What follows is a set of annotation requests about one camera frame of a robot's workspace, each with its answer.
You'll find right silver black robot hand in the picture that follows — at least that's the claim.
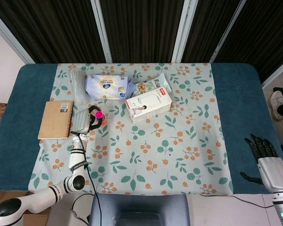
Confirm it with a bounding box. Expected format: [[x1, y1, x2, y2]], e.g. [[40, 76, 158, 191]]
[[240, 134, 283, 192]]

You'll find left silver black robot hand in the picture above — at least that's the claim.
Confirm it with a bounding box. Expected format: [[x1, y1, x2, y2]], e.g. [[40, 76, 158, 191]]
[[70, 105, 107, 135]]

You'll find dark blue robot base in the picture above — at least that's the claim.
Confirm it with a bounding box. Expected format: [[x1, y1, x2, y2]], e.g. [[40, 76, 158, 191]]
[[89, 193, 191, 226]]

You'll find kraft spiral notebook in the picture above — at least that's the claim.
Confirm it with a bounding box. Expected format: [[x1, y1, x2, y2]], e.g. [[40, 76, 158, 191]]
[[37, 100, 75, 140]]

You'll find clear plastic wrapper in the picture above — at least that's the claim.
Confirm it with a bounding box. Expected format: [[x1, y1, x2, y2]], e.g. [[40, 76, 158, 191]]
[[69, 68, 88, 111]]

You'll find white blue powder pouch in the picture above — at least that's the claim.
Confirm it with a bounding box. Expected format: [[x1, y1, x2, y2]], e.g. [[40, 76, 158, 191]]
[[85, 73, 135, 101]]

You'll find teal table cover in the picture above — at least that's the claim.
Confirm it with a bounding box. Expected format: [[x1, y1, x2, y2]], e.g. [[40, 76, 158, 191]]
[[0, 63, 283, 195]]

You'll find white sneaker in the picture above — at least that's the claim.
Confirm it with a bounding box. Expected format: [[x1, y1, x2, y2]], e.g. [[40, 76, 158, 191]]
[[270, 90, 283, 121]]

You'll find white printed carton box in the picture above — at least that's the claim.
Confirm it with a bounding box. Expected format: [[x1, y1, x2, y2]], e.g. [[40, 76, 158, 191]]
[[125, 86, 173, 124]]

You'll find green white snack bag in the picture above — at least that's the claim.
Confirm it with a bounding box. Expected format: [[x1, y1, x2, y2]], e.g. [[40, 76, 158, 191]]
[[133, 72, 172, 97]]

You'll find floral leaf fruit tablecloth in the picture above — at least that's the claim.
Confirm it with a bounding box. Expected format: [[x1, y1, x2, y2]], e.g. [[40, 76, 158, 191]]
[[28, 62, 234, 196]]

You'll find thin black floor cable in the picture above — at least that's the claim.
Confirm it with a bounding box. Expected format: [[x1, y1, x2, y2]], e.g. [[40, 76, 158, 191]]
[[200, 193, 274, 209]]

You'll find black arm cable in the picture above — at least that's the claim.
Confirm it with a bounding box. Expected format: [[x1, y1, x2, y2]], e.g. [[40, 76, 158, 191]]
[[72, 132, 101, 226]]

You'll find dark screen panel white frame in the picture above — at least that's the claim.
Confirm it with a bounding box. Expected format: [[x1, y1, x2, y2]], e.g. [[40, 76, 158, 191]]
[[212, 0, 283, 83], [179, 0, 244, 64], [0, 0, 108, 64], [98, 0, 187, 64]]

